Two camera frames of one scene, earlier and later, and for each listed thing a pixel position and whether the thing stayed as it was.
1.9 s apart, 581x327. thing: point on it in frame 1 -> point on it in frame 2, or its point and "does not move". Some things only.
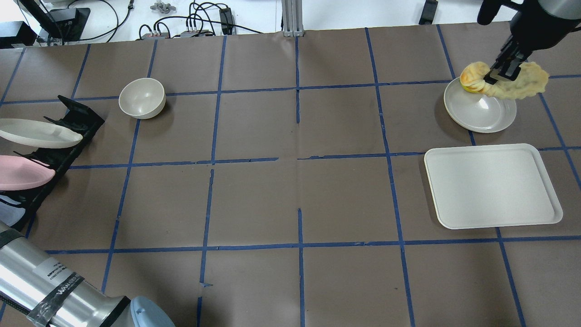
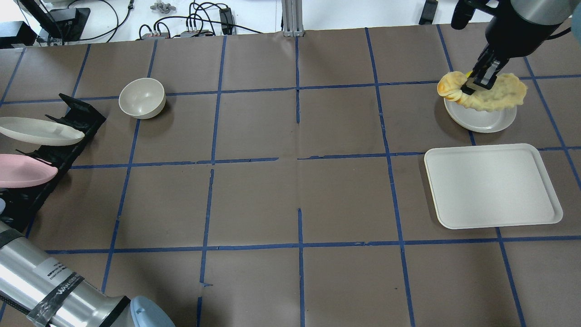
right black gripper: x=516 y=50 -> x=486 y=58
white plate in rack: x=35 y=134 does not move
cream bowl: x=143 y=98 does not move
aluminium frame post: x=292 y=18 does not move
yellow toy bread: x=531 y=80 -> x=508 y=91
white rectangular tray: x=489 y=186 does not move
